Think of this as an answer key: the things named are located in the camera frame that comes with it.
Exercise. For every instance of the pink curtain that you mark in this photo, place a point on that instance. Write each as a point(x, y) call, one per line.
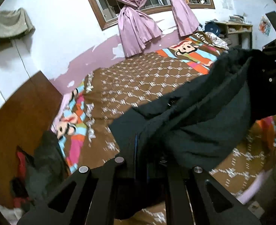
point(185, 19)
point(135, 27)

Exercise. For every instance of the wooden shelf desk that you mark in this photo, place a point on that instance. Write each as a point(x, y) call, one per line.
point(238, 34)

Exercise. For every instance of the pink right curtain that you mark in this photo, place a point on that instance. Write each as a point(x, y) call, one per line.
point(185, 19)

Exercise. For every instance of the brown patterned bedspread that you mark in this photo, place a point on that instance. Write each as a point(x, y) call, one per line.
point(82, 124)

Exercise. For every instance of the brown wooden headboard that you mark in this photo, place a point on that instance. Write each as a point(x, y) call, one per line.
point(24, 117)

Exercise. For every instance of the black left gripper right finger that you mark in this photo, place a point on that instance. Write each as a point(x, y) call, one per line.
point(193, 196)

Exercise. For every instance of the pink left curtain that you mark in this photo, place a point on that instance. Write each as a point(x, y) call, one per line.
point(135, 27)

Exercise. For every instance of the dark clothes pile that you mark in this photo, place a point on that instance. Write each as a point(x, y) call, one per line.
point(38, 175)

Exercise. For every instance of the beige cloth on wall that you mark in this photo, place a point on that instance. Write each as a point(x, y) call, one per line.
point(14, 25)

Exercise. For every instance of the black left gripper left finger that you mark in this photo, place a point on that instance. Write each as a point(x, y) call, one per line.
point(92, 196)

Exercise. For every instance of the large black jacket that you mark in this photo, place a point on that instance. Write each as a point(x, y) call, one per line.
point(198, 124)

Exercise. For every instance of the dark blue bag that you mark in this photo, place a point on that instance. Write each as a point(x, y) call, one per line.
point(212, 27)

